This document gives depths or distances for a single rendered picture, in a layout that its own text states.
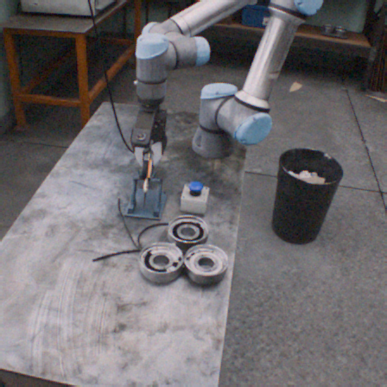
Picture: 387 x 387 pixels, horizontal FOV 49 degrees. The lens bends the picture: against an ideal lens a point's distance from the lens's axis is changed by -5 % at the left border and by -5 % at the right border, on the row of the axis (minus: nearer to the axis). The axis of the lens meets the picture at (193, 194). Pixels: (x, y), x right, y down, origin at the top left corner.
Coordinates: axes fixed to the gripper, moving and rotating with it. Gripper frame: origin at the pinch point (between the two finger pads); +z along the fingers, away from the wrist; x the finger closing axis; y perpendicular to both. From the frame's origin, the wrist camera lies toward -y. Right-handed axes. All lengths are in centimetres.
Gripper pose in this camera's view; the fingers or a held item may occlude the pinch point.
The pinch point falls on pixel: (148, 165)
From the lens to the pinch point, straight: 122.6
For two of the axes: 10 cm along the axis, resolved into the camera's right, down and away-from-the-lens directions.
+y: 1.0, -5.9, 8.0
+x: -9.9, -1.2, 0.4
